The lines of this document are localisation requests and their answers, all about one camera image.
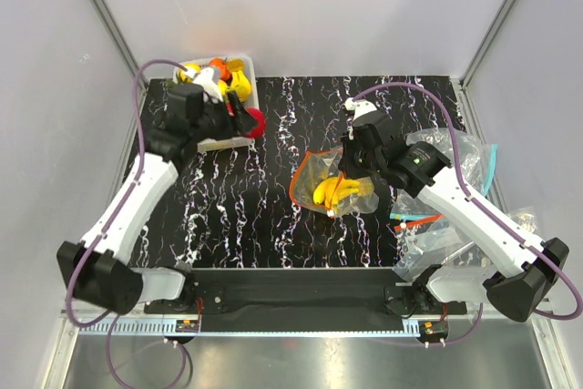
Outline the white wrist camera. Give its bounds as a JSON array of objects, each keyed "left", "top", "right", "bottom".
[
  {"left": 192, "top": 66, "right": 224, "bottom": 103},
  {"left": 343, "top": 97, "right": 377, "bottom": 125}
]

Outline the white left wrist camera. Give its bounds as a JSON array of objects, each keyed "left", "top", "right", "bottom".
[{"left": 192, "top": 66, "right": 224, "bottom": 103}]

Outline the red apple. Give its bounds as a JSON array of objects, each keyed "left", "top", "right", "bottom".
[{"left": 246, "top": 107, "right": 267, "bottom": 138}]

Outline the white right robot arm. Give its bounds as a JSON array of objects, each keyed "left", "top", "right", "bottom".
[{"left": 339, "top": 107, "right": 569, "bottom": 322}]

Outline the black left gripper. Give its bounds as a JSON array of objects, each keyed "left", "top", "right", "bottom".
[{"left": 192, "top": 91, "right": 259, "bottom": 143}]

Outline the yellow starfruit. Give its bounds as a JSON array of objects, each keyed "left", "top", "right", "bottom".
[{"left": 227, "top": 70, "right": 252, "bottom": 102}]

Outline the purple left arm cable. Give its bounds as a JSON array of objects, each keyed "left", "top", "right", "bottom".
[{"left": 66, "top": 58, "right": 192, "bottom": 327}]

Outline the orange tangerine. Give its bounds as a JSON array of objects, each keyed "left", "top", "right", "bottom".
[{"left": 209, "top": 57, "right": 231, "bottom": 82}]

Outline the yellow lemon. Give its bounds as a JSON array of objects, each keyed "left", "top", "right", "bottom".
[{"left": 179, "top": 63, "right": 201, "bottom": 83}]

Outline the yellow banana bunch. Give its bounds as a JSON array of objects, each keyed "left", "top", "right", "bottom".
[{"left": 312, "top": 177, "right": 373, "bottom": 209}]

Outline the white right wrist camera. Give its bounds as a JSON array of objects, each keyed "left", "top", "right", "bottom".
[{"left": 343, "top": 97, "right": 377, "bottom": 125}]

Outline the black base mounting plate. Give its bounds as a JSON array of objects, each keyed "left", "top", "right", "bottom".
[{"left": 143, "top": 267, "right": 468, "bottom": 317}]

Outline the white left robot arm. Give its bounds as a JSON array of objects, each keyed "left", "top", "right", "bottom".
[{"left": 56, "top": 83, "right": 266, "bottom": 315}]

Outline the clear bag red zipper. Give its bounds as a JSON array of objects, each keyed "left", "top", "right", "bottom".
[{"left": 394, "top": 216, "right": 474, "bottom": 282}]

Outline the clear bag orange zipper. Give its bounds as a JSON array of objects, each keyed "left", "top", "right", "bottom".
[{"left": 289, "top": 148, "right": 379, "bottom": 219}]

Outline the white plastic fruit basket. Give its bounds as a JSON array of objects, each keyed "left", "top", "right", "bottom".
[{"left": 165, "top": 56, "right": 266, "bottom": 151}]

